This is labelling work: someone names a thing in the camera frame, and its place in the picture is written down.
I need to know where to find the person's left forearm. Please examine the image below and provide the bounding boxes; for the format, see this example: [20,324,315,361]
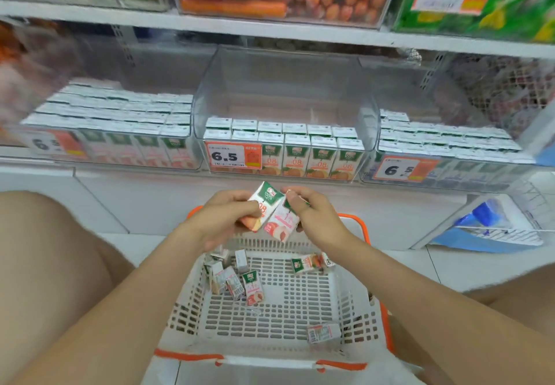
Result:
[8,224,209,385]

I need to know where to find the person's left leg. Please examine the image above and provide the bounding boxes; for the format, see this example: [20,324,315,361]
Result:
[0,190,136,385]

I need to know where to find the person's left hand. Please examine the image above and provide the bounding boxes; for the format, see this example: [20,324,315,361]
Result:
[184,189,264,253]

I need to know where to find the person's right leg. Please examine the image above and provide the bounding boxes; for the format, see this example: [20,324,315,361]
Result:
[390,263,555,385]

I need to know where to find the person's leg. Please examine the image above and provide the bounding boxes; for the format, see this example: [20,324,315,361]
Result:
[390,263,555,385]
[0,190,136,385]

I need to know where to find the person's right hand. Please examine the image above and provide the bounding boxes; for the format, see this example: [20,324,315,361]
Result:
[282,186,355,254]

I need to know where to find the person's right forearm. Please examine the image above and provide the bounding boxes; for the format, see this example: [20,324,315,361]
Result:
[331,235,555,385]

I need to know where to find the blue plastic packet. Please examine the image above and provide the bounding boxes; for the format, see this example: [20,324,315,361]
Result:
[454,200,500,228]

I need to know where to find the white shopping basket orange handles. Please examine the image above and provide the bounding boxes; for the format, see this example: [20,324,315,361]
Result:
[154,205,396,373]

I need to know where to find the juice carton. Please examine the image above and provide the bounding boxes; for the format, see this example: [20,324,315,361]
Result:
[239,181,286,233]
[261,196,311,243]

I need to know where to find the bin of juice cartons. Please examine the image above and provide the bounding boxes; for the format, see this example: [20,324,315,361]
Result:
[20,78,201,170]
[372,109,539,191]
[202,116,367,182]

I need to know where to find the pile of small juice cartons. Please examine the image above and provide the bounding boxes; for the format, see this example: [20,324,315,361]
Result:
[202,248,343,346]

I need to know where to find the stack of pink snack packets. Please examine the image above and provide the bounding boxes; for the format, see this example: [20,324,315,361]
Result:
[0,21,83,138]

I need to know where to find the stack of green packets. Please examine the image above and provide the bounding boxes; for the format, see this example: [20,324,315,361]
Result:
[392,0,555,43]

